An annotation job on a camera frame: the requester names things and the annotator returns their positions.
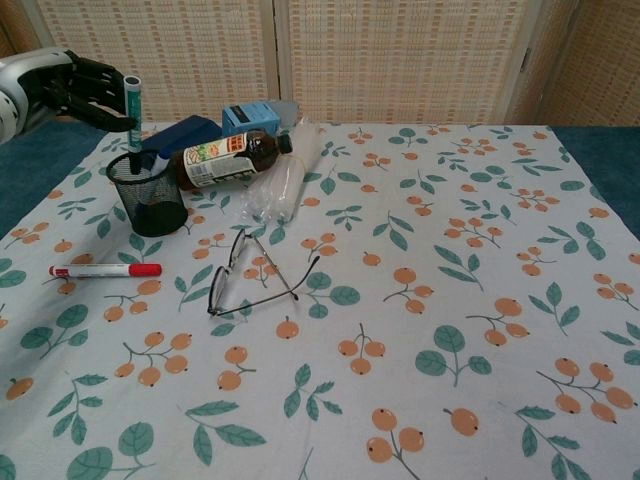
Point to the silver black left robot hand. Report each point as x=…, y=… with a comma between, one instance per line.
x=40, y=75

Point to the green-label marker with black cap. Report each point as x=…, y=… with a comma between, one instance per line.
x=133, y=100

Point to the white marker with blue cap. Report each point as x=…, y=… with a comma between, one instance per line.
x=161, y=162

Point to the white marker with red cap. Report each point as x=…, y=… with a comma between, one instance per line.
x=100, y=270

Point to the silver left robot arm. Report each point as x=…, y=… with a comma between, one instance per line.
x=11, y=117

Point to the black mesh pen holder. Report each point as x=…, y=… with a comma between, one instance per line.
x=155, y=215

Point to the blue felt table cover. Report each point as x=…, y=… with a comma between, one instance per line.
x=30, y=165

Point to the navy blue case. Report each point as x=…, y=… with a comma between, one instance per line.
x=185, y=132

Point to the brown bottle with label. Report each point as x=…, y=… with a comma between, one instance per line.
x=225, y=160

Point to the light blue carton box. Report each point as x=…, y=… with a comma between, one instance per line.
x=250, y=119

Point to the clear plastic bottle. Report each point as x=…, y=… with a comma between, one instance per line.
x=280, y=190

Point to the woven bamboo folding screen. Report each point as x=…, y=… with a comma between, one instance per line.
x=350, y=55

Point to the floral printed tablecloth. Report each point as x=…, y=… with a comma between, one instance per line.
x=350, y=325

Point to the thin-frame eyeglasses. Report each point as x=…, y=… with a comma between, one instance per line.
x=220, y=290

